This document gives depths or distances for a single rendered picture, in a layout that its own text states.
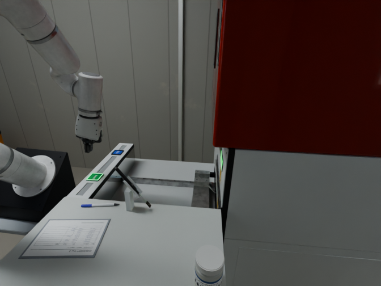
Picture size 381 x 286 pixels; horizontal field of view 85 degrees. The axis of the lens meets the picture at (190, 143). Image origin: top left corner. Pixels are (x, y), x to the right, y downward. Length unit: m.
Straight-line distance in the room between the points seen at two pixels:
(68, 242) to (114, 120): 2.05
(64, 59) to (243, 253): 0.96
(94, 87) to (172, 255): 0.63
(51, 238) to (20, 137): 2.87
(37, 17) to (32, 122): 2.74
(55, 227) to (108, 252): 0.22
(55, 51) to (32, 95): 2.50
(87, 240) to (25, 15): 0.63
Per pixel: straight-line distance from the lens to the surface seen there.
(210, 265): 0.56
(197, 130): 2.44
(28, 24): 0.71
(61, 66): 0.78
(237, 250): 0.99
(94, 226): 0.81
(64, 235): 0.82
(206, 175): 1.14
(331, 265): 1.14
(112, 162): 1.18
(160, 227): 0.76
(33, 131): 3.44
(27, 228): 1.15
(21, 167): 1.03
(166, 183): 1.18
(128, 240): 0.74
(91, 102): 0.88
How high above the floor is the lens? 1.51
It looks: 24 degrees down
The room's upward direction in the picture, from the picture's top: 2 degrees clockwise
